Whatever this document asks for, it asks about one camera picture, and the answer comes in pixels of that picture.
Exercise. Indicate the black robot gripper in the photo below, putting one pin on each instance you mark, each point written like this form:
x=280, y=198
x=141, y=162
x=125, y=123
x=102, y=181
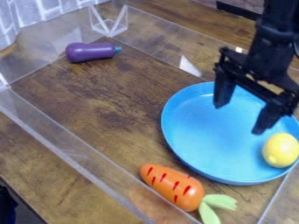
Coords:
x=260, y=71

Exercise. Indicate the yellow toy lemon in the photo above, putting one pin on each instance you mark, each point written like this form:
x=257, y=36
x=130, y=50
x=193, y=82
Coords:
x=281, y=150

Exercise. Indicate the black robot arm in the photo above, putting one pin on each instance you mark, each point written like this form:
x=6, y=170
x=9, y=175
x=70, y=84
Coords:
x=281, y=12

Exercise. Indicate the blue round plastic tray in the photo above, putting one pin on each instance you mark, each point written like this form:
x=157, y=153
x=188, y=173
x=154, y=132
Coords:
x=212, y=138

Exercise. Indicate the black bar on background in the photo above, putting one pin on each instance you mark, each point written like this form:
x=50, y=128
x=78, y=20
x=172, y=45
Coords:
x=232, y=8

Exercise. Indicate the orange toy carrot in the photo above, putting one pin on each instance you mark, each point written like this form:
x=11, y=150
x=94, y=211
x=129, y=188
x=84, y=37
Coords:
x=185, y=192

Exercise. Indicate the purple toy eggplant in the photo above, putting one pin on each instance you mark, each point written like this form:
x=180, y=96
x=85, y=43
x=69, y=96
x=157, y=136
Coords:
x=81, y=52

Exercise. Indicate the white grid curtain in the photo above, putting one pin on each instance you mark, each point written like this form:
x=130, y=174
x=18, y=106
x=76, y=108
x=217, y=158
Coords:
x=21, y=13

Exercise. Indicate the clear acrylic enclosure wall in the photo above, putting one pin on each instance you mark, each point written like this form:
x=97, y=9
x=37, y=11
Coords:
x=81, y=123

